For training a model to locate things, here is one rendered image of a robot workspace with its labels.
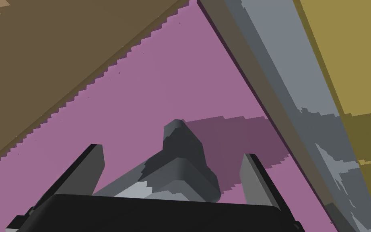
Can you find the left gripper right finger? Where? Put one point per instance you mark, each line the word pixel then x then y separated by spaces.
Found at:
pixel 253 187

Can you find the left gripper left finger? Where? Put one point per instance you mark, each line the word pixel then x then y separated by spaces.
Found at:
pixel 82 174

